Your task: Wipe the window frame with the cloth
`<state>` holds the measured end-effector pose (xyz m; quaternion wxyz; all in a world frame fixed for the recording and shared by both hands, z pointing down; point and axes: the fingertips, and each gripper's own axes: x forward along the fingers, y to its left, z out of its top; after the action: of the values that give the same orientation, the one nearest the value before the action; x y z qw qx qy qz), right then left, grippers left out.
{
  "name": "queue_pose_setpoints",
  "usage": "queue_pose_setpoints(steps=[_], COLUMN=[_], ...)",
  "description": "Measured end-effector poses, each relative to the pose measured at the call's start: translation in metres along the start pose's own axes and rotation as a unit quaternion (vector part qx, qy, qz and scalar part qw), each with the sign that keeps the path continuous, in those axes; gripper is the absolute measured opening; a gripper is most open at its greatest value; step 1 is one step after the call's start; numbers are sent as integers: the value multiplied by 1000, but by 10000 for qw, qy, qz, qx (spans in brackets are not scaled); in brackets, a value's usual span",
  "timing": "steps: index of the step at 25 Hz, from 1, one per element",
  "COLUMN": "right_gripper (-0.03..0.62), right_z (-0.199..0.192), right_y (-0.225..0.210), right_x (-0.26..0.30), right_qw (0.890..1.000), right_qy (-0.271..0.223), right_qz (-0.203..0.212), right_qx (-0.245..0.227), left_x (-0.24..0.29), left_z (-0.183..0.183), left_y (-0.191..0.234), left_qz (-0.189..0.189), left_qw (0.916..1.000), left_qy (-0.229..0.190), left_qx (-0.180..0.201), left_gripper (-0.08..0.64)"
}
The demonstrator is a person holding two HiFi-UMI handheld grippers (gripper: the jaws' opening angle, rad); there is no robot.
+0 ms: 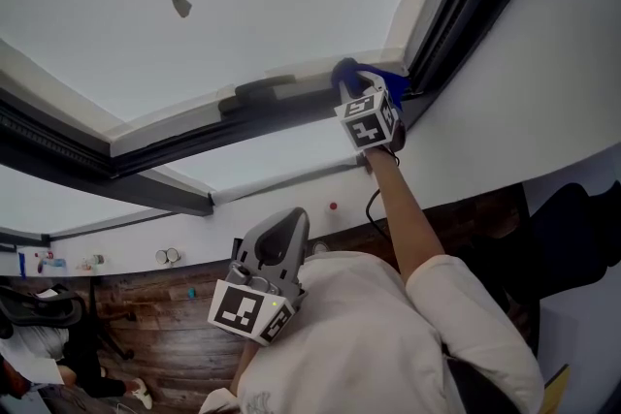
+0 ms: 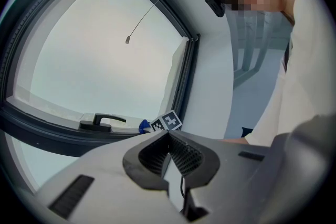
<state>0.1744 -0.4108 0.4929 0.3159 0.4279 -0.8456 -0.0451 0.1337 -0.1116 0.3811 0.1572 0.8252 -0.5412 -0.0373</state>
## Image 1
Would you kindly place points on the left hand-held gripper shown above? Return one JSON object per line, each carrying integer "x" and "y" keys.
{"x": 242, "y": 305}

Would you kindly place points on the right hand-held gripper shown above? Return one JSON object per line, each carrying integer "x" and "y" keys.
{"x": 371, "y": 121}

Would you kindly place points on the blue cleaning cloth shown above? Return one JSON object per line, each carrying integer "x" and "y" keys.
{"x": 347, "y": 70}

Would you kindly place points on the person's left forearm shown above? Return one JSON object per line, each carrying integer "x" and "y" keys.
{"x": 245, "y": 366}

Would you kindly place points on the person's right forearm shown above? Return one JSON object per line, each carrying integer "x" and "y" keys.
{"x": 407, "y": 218}

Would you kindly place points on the person's right white shoe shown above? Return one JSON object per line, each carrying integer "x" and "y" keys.
{"x": 321, "y": 248}

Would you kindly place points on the small teal object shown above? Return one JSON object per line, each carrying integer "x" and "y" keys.
{"x": 192, "y": 293}

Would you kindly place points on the small round cup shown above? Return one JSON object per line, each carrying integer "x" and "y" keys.
{"x": 173, "y": 255}
{"x": 161, "y": 257}

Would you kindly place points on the person's white sweatshirt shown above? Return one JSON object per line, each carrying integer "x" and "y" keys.
{"x": 369, "y": 344}

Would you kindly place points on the clear plastic bottle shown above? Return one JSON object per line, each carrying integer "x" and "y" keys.
{"x": 98, "y": 259}

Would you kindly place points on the small orange-tinted bottle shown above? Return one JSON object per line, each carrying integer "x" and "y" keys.
{"x": 85, "y": 264}

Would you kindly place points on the light blue label bottle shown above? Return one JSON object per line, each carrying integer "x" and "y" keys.
{"x": 54, "y": 263}

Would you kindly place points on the dark red bottle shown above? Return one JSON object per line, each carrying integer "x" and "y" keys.
{"x": 38, "y": 264}

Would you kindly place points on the black mesh office chair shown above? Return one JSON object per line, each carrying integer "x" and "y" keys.
{"x": 43, "y": 305}

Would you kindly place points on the blue tape strip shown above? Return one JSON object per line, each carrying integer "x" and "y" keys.
{"x": 22, "y": 265}

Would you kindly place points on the yellow wooden board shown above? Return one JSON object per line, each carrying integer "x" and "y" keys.
{"x": 557, "y": 390}

